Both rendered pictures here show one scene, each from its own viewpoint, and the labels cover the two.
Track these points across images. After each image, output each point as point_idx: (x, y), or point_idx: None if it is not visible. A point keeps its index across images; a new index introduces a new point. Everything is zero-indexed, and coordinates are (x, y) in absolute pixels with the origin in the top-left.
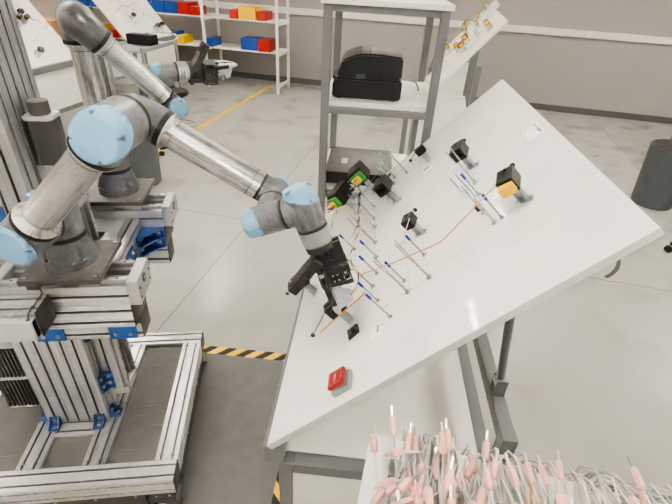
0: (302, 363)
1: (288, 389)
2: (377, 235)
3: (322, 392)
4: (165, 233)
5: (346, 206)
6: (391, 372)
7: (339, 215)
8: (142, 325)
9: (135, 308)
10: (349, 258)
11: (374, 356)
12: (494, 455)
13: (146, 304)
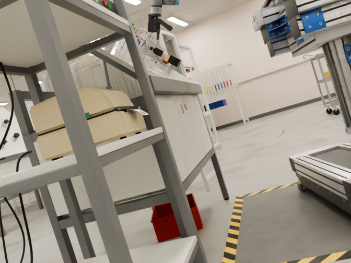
0: (180, 76)
1: (188, 80)
2: (117, 46)
3: (172, 70)
4: (285, 9)
5: (109, 52)
6: (148, 56)
7: (121, 58)
8: (268, 49)
9: (262, 35)
10: (143, 39)
11: (150, 58)
12: (141, 37)
13: (270, 42)
